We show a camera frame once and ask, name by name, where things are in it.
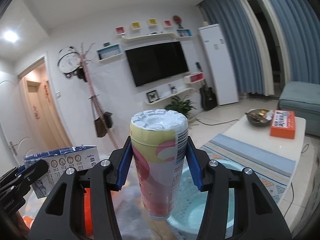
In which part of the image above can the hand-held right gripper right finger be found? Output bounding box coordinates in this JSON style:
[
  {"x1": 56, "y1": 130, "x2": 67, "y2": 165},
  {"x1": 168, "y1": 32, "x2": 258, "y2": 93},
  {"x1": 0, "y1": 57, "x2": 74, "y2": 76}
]
[{"x1": 186, "y1": 136, "x2": 292, "y2": 240}]

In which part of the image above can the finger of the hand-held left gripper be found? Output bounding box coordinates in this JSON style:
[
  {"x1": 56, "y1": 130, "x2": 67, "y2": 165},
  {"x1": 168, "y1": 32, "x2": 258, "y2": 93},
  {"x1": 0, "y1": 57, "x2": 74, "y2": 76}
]
[{"x1": 14, "y1": 159, "x2": 50, "y2": 189}]

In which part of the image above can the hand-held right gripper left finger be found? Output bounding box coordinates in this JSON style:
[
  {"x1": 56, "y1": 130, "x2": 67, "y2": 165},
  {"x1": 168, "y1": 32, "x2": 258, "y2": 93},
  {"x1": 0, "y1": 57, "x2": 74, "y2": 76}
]
[{"x1": 27, "y1": 135, "x2": 133, "y2": 240}]

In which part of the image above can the pink yellow drink bottle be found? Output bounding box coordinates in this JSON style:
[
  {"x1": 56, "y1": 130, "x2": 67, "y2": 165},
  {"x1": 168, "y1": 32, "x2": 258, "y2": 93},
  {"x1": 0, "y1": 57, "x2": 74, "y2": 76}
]
[{"x1": 129, "y1": 108, "x2": 189, "y2": 221}]

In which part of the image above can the blue white milk carton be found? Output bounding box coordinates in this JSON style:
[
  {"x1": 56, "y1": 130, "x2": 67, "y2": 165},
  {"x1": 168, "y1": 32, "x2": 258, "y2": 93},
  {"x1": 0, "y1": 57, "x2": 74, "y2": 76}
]
[{"x1": 23, "y1": 144, "x2": 101, "y2": 198}]

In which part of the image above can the brown hanging bag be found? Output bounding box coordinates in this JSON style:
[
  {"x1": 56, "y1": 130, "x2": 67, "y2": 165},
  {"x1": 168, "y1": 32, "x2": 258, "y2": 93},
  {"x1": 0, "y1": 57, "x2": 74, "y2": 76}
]
[{"x1": 94, "y1": 100, "x2": 108, "y2": 138}]

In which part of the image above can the striped patterned rug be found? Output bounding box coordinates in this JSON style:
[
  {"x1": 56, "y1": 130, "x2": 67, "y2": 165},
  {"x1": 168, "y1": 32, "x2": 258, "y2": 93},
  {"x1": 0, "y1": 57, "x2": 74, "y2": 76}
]
[{"x1": 202, "y1": 133, "x2": 295, "y2": 204}]

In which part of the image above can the white room door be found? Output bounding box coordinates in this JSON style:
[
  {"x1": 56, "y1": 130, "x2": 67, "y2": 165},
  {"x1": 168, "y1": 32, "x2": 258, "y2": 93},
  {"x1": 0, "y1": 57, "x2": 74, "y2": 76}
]
[{"x1": 0, "y1": 70, "x2": 33, "y2": 168}]

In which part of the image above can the orange plastic object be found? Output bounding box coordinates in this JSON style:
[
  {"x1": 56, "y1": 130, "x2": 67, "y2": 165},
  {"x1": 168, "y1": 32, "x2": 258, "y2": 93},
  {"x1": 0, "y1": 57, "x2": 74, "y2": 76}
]
[{"x1": 22, "y1": 187, "x2": 95, "y2": 236}]

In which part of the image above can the green potted plant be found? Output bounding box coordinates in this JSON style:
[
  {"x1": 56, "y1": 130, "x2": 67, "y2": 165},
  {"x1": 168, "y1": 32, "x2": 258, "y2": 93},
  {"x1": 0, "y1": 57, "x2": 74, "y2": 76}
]
[{"x1": 165, "y1": 96, "x2": 198, "y2": 123}]

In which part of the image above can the beige inner door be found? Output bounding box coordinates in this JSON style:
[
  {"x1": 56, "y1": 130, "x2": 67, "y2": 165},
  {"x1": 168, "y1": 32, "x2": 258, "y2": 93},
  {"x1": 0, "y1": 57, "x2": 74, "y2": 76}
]
[{"x1": 26, "y1": 80, "x2": 73, "y2": 153}]

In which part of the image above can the white coffee table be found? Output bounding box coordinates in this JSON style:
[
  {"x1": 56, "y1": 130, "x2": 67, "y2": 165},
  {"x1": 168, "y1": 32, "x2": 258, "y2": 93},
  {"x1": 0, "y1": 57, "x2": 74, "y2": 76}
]
[{"x1": 221, "y1": 115, "x2": 307, "y2": 205}]

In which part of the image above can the black acoustic guitar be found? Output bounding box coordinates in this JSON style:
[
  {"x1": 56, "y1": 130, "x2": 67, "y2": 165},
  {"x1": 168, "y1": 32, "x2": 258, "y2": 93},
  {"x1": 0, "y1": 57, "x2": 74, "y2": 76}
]
[{"x1": 195, "y1": 62, "x2": 217, "y2": 110}]

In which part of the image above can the short curved white shelf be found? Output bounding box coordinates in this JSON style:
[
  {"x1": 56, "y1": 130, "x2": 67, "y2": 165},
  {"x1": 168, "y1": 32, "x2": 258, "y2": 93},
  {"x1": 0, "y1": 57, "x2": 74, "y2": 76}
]
[{"x1": 145, "y1": 87, "x2": 195, "y2": 105}]

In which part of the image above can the framed butterfly picture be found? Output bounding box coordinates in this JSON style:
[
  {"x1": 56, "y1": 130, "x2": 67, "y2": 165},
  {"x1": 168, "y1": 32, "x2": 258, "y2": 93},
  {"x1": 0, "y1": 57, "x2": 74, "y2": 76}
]
[{"x1": 146, "y1": 90, "x2": 158, "y2": 103}]

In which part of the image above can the dark snack bowl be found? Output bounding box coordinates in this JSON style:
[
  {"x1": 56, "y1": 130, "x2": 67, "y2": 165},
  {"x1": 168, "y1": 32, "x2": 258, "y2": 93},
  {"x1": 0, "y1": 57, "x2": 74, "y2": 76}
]
[{"x1": 245, "y1": 109, "x2": 274, "y2": 127}]

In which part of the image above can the white red box shelf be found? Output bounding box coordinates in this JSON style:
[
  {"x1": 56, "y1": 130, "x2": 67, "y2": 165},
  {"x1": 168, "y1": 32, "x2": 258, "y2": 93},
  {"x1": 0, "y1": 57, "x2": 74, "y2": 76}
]
[{"x1": 184, "y1": 72, "x2": 203, "y2": 84}]

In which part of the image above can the pink coat rack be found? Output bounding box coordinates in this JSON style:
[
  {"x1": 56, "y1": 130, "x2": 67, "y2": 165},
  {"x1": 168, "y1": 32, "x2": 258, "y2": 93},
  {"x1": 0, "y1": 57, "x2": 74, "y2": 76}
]
[{"x1": 77, "y1": 42, "x2": 119, "y2": 149}]

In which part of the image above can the orange tissue box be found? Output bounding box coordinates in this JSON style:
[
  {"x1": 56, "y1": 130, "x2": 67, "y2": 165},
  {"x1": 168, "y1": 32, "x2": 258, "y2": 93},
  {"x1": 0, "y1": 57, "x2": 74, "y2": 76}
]
[{"x1": 269, "y1": 109, "x2": 296, "y2": 139}]

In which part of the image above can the black hanging pouch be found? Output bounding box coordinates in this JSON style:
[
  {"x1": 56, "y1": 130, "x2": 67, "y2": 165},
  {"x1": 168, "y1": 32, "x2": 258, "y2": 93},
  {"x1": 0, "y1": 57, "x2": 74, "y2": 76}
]
[{"x1": 76, "y1": 65, "x2": 87, "y2": 82}]

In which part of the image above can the white refrigerator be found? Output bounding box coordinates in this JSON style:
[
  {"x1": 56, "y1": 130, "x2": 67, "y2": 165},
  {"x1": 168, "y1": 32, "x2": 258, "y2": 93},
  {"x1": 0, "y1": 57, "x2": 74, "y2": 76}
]
[{"x1": 198, "y1": 24, "x2": 238, "y2": 107}]

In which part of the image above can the large blue box shelf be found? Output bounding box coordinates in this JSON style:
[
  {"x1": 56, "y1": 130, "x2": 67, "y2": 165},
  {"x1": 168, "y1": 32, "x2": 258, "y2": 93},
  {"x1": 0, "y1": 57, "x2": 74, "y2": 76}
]
[{"x1": 97, "y1": 44, "x2": 122, "y2": 62}]

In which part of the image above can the teal sofa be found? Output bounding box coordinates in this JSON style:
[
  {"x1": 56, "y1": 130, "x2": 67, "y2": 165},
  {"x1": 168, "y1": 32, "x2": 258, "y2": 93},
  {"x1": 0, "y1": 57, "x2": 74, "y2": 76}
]
[{"x1": 278, "y1": 81, "x2": 320, "y2": 138}]

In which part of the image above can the blue curtain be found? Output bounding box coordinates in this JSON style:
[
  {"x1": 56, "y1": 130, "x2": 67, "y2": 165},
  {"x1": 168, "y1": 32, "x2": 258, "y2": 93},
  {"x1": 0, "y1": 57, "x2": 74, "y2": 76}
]
[
  {"x1": 197, "y1": 0, "x2": 265, "y2": 95},
  {"x1": 256, "y1": 0, "x2": 320, "y2": 85}
]

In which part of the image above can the long curved white shelf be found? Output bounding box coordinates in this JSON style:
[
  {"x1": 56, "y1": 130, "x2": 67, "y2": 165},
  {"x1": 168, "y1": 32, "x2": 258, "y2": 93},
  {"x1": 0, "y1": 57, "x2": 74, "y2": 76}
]
[{"x1": 121, "y1": 31, "x2": 177, "y2": 40}]

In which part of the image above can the small blue box shelf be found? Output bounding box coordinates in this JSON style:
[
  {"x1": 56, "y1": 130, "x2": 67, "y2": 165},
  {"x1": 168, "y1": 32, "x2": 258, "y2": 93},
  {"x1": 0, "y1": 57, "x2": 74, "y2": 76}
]
[{"x1": 176, "y1": 29, "x2": 192, "y2": 41}]

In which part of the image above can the cream curtain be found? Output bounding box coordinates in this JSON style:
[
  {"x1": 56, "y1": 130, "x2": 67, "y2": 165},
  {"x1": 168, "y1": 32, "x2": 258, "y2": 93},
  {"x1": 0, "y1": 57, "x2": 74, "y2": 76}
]
[{"x1": 234, "y1": 0, "x2": 275, "y2": 97}]

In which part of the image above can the ceiling light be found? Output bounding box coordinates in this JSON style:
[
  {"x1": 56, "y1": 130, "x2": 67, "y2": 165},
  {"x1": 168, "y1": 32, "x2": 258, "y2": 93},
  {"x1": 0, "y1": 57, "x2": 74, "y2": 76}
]
[{"x1": 2, "y1": 30, "x2": 19, "y2": 43}]

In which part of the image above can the black floor cable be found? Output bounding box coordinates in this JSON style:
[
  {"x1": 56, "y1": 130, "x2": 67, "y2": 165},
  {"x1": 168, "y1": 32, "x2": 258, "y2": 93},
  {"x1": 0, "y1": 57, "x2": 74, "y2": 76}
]
[{"x1": 192, "y1": 116, "x2": 242, "y2": 126}]

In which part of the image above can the black wall television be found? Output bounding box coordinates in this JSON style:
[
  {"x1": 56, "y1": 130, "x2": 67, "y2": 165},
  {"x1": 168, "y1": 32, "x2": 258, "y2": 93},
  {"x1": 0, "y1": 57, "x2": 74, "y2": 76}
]
[{"x1": 124, "y1": 41, "x2": 190, "y2": 88}]

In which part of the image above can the round wall clock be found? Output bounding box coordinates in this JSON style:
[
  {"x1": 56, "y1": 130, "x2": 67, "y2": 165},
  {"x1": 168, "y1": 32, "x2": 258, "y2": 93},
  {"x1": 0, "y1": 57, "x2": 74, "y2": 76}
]
[{"x1": 58, "y1": 46, "x2": 80, "y2": 79}]

